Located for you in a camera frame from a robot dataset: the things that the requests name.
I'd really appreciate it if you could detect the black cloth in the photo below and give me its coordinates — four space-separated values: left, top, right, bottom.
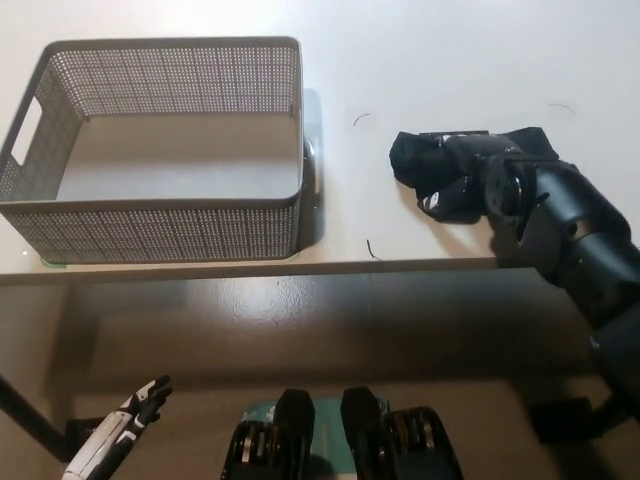
389 126 561 225

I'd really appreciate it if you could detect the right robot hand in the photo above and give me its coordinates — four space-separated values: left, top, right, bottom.
418 133 522 225

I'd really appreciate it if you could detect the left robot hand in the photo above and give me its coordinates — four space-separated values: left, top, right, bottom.
62 375 174 479

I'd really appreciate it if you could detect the black table foot plate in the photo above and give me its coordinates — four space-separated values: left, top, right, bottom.
528 396 610 445
63 417 107 464

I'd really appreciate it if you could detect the grey perforated plastic container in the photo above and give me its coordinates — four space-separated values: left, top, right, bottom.
0 34 307 263

